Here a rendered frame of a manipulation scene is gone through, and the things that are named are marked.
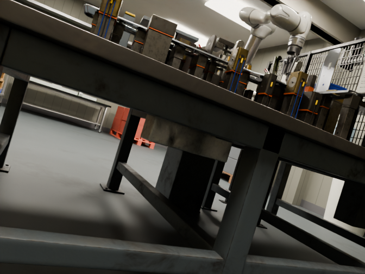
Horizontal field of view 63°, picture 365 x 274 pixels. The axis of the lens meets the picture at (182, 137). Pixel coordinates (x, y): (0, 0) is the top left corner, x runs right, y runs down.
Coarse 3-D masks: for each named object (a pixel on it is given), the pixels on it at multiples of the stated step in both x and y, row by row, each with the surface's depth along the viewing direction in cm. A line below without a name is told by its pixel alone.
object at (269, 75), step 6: (264, 78) 159; (270, 78) 154; (276, 78) 155; (264, 84) 157; (270, 84) 154; (264, 90) 155; (270, 90) 155; (264, 96) 155; (270, 96) 155; (258, 102) 158; (264, 102) 155
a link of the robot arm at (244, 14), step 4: (244, 8) 222; (248, 8) 218; (252, 8) 216; (240, 12) 226; (244, 12) 219; (248, 12) 216; (240, 16) 225; (244, 16) 219; (248, 16) 216; (244, 20) 222; (248, 20) 218; (248, 24) 227; (252, 24) 224; (256, 24) 224
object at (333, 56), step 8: (328, 56) 190; (336, 56) 183; (328, 64) 188; (336, 64) 181; (320, 72) 192; (328, 72) 186; (320, 80) 190; (328, 80) 184; (320, 88) 188; (328, 88) 181
